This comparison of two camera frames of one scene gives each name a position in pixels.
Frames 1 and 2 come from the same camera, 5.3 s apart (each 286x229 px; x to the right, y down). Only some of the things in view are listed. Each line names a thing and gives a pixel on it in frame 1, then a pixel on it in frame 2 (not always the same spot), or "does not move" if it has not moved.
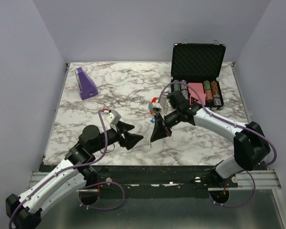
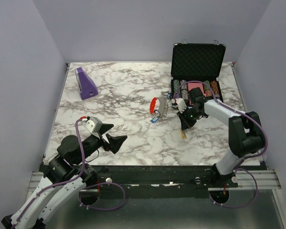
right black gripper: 159,130 to 186,124
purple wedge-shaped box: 86,86 does not move
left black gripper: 130,139 to 115,142
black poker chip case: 199,63 does not move
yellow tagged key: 150,144 to 183,134
